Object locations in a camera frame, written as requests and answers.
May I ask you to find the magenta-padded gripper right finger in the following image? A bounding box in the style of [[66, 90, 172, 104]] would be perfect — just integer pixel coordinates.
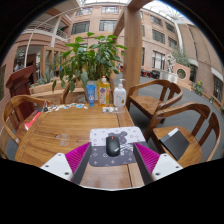
[[133, 142, 184, 185]]

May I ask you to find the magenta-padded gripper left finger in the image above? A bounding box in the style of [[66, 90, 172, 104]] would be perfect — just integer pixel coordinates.
[[40, 142, 93, 185]]

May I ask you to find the black computer mouse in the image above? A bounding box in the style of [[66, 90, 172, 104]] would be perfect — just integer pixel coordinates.
[[105, 135, 121, 158]]

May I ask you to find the grey white printed mouse pad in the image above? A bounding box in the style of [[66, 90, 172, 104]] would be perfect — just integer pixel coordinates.
[[88, 125, 149, 168]]

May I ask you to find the black notebook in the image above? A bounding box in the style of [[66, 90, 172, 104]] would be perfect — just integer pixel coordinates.
[[159, 127, 191, 162]]

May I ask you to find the red white package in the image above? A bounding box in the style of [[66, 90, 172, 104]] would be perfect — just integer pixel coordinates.
[[23, 110, 42, 131]]

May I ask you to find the wooden armchair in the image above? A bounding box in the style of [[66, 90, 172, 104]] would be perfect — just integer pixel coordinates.
[[0, 94, 51, 159], [125, 79, 184, 121], [143, 101, 222, 164], [59, 78, 116, 105]]

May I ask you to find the clear bag of white items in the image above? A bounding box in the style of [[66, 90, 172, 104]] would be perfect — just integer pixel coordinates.
[[101, 105, 126, 114]]

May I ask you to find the blue tube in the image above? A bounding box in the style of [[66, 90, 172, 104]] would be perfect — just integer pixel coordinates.
[[85, 83, 97, 108]]

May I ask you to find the wooden planter box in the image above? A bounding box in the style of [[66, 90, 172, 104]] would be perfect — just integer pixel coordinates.
[[29, 79, 84, 103]]

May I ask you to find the white pump bottle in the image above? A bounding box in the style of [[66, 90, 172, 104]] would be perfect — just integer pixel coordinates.
[[113, 78, 128, 108]]

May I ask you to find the yellow dish soap bottle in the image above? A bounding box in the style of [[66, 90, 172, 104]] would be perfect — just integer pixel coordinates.
[[97, 75, 111, 108]]

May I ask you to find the yellow flowering potted plant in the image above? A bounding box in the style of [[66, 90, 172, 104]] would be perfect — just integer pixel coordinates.
[[194, 79, 205, 97]]

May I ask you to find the dark red wooden lectern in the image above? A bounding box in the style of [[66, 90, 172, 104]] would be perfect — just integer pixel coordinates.
[[5, 64, 37, 119]]

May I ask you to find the spiky green agave plant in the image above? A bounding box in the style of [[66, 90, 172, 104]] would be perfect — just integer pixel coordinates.
[[34, 66, 56, 86]]

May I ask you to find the white figure sculpture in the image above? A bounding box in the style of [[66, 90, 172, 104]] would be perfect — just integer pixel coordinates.
[[165, 54, 177, 75]]

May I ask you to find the green potted plant white pot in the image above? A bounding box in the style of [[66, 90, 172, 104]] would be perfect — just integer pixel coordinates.
[[51, 32, 128, 102]]

